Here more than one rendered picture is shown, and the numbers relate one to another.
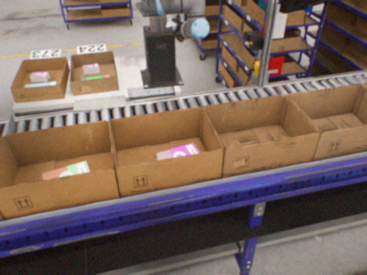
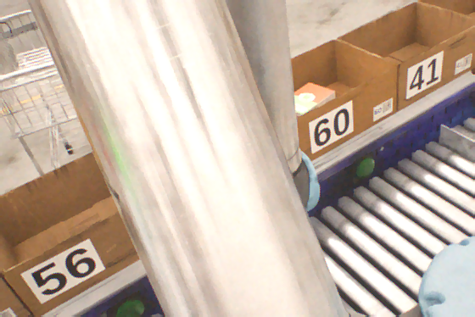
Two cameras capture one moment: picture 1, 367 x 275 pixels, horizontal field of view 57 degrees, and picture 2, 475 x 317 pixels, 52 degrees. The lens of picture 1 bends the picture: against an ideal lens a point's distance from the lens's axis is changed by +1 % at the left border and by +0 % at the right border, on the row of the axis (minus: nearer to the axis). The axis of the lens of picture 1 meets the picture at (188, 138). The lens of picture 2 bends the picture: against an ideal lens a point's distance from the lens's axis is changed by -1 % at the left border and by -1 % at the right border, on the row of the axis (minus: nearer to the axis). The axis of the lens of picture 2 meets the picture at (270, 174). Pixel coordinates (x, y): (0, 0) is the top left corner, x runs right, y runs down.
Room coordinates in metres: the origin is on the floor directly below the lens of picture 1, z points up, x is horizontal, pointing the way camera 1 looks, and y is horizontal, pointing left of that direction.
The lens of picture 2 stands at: (2.15, -0.02, 1.79)
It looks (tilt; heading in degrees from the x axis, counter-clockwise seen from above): 40 degrees down; 167
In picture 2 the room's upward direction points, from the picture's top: 11 degrees counter-clockwise
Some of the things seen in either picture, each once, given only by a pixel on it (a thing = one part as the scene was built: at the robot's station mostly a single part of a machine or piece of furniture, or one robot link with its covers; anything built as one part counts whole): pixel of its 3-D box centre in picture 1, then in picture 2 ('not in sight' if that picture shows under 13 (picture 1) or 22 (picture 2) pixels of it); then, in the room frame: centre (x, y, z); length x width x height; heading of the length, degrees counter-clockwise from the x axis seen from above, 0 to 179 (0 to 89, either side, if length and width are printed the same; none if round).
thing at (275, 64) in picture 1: (270, 67); not in sight; (1.96, -0.53, 0.85); 0.16 x 0.01 x 0.13; 104
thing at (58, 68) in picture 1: (42, 78); not in sight; (1.90, 0.92, 0.80); 0.38 x 0.28 x 0.10; 10
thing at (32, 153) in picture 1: (61, 167); (319, 97); (0.92, 0.48, 0.97); 0.39 x 0.29 x 0.17; 104
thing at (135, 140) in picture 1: (164, 150); not in sight; (1.02, 0.10, 0.97); 0.39 x 0.29 x 0.17; 104
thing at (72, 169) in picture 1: (69, 183); (306, 107); (0.88, 0.45, 0.92); 0.16 x 0.11 x 0.07; 116
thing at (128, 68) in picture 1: (100, 78); not in sight; (2.02, 0.59, 0.74); 1.00 x 0.58 x 0.03; 101
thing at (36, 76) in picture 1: (39, 77); not in sight; (1.96, 0.97, 0.78); 0.10 x 0.06 x 0.05; 90
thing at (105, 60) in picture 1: (94, 72); not in sight; (1.99, 0.62, 0.80); 0.38 x 0.28 x 0.10; 14
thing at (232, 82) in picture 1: (240, 74); not in sight; (3.11, -0.54, 0.19); 0.40 x 0.30 x 0.10; 13
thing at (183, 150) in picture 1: (180, 162); not in sight; (0.99, 0.03, 0.92); 0.16 x 0.11 x 0.07; 115
